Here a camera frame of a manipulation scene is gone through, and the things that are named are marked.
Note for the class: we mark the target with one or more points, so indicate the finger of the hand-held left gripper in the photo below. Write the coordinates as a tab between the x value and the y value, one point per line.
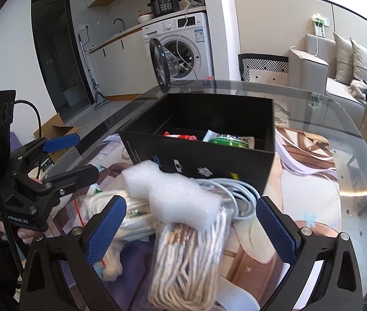
73	177
62	142

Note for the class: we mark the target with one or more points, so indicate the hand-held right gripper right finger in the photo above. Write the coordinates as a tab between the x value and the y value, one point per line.
275	233

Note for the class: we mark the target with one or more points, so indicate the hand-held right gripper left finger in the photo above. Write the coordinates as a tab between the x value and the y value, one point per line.
105	230

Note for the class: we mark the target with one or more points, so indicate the clear zip bag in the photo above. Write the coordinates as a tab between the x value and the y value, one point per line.
73	213

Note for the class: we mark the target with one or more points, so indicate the white plush toy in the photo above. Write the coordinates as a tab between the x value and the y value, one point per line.
110	270

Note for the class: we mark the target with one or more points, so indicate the white foam piece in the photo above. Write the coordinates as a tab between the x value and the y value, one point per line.
170	194

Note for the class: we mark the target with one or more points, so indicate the black cardboard box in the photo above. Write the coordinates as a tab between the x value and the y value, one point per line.
235	162

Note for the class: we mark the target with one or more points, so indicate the brown cardboard box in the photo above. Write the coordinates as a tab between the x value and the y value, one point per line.
57	128

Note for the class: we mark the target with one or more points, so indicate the grey bin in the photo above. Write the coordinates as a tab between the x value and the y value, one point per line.
71	97

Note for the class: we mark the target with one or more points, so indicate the mop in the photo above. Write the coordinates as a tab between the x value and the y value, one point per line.
100	102

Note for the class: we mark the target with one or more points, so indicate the lower kitchen cabinet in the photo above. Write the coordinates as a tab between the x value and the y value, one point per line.
122	68

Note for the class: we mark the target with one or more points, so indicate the green snack packet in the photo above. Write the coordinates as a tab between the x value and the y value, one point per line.
228	141

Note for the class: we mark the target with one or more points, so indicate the red snack packet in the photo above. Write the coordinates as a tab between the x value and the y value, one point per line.
180	136

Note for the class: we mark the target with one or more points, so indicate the kitchen faucet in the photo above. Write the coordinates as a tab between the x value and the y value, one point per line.
123	27

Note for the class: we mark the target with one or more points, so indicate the white bowl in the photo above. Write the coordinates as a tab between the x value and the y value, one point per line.
145	18

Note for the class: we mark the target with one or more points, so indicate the beige sofa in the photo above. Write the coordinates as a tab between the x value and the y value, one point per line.
309	71

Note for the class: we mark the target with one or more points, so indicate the black-white patterned chair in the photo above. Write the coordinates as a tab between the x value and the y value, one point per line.
261	63

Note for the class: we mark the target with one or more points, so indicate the black pressure cooker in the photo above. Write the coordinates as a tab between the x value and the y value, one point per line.
164	5

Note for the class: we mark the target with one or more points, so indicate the white washing machine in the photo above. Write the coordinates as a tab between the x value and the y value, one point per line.
199	39

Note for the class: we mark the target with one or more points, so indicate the beige cushion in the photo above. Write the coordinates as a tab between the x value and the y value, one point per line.
343	58

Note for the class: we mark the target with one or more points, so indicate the wall socket with charger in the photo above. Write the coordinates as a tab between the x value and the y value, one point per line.
319	26

